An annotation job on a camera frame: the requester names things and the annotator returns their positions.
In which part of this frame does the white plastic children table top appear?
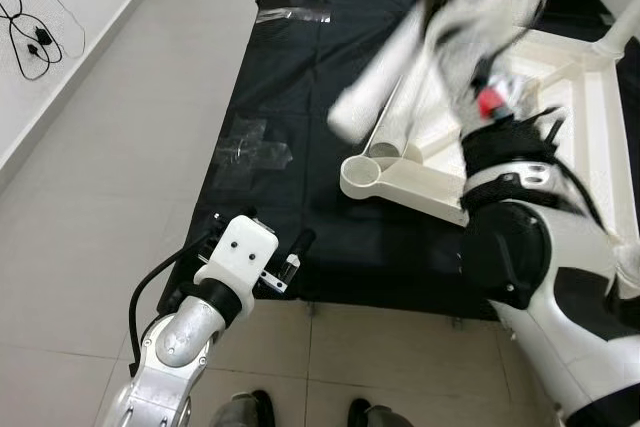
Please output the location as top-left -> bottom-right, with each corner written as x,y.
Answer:
340,22 -> 640,248

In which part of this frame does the black tablecloth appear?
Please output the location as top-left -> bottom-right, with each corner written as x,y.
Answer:
158,0 -> 640,323

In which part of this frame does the clear tape patch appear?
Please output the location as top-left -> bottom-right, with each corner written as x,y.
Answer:
215,117 -> 293,188

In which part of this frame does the clear tape strip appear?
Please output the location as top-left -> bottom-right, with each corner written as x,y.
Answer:
255,7 -> 333,26

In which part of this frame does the black power plug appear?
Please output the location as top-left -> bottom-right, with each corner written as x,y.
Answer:
30,27 -> 56,60

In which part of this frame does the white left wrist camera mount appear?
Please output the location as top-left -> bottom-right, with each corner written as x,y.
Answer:
193,215 -> 279,293

